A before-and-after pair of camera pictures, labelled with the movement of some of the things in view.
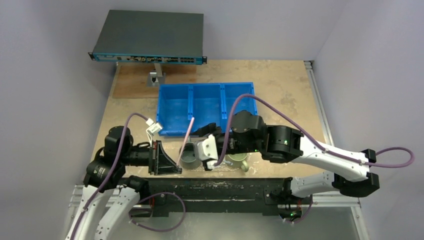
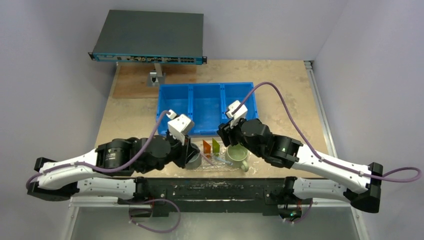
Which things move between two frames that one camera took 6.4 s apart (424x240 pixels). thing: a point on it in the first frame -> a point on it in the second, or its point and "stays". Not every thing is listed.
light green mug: [237, 160] stays
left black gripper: [163, 164] -> [187, 151]
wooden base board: [130, 81] stays
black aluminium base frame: [252, 197] stays
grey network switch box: [148, 37] stays
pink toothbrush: [186, 141] -> [209, 161]
